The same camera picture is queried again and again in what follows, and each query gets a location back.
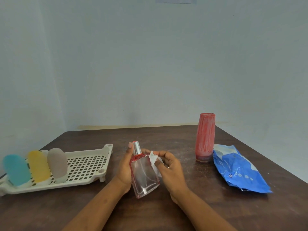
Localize yellow silicone travel bottle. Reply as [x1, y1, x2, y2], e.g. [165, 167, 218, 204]
[27, 150, 52, 185]

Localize grey silicone travel bottle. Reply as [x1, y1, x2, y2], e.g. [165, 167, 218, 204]
[47, 148, 68, 184]

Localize cream plastic drying rack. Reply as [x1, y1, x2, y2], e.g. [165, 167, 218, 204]
[0, 144, 114, 197]

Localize clear pink perfume bottle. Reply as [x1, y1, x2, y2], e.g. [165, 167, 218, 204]
[129, 141, 161, 199]

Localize person's left forearm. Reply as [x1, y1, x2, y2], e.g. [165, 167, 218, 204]
[62, 177, 131, 231]

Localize blue wipes packet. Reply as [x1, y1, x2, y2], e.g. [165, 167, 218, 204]
[213, 144, 273, 194]

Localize person's right hand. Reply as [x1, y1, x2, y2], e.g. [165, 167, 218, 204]
[151, 150, 189, 205]

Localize white tissue wipe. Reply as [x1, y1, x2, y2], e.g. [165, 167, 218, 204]
[149, 151, 165, 178]

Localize grey paper on wall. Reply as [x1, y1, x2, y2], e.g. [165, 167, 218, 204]
[155, 0, 197, 4]

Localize person's right forearm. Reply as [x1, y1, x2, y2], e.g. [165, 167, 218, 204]
[170, 187, 237, 231]

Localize person's left hand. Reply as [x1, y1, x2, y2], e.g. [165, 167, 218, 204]
[113, 142, 152, 196]

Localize blue silicone travel bottle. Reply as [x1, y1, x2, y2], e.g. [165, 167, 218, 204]
[2, 154, 32, 187]

